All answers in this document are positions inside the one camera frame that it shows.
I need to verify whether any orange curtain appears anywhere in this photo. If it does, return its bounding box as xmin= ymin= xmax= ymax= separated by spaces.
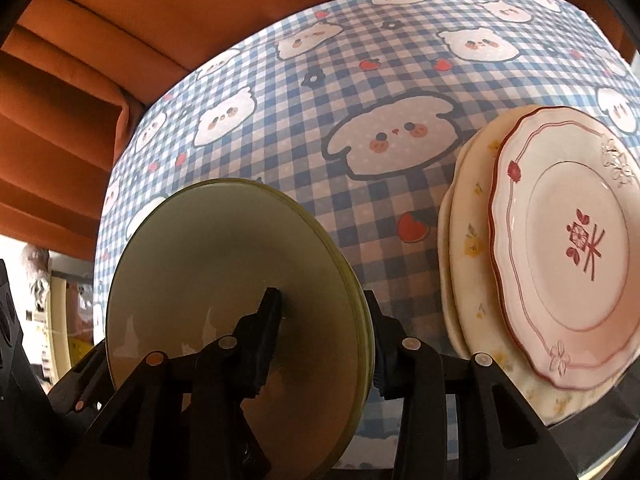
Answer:
xmin=0 ymin=0 xmax=640 ymax=261

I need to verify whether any red-rimmed white plate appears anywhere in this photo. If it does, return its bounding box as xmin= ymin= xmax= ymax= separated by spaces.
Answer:
xmin=487 ymin=106 xmax=640 ymax=392

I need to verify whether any scalloped yellow floral plate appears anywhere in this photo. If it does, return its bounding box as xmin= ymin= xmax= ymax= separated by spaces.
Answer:
xmin=448 ymin=105 xmax=623 ymax=425

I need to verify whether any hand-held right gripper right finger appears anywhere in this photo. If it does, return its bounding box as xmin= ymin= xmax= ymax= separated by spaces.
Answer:
xmin=362 ymin=290 xmax=581 ymax=480

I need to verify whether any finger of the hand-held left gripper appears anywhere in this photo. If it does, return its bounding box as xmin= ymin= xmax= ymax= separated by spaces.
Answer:
xmin=47 ymin=341 xmax=117 ymax=419

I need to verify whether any cluttered shelf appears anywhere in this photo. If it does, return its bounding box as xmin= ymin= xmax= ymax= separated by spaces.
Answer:
xmin=20 ymin=244 xmax=103 ymax=378

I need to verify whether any blue checkered cartoon tablecloth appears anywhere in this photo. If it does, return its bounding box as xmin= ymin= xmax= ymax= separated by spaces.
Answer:
xmin=92 ymin=0 xmax=640 ymax=467

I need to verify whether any round yellow floral plate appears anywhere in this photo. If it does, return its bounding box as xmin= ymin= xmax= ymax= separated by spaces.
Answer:
xmin=437 ymin=180 xmax=471 ymax=357

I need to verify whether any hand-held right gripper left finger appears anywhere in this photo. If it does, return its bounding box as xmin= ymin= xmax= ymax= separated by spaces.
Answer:
xmin=70 ymin=287 xmax=283 ymax=480

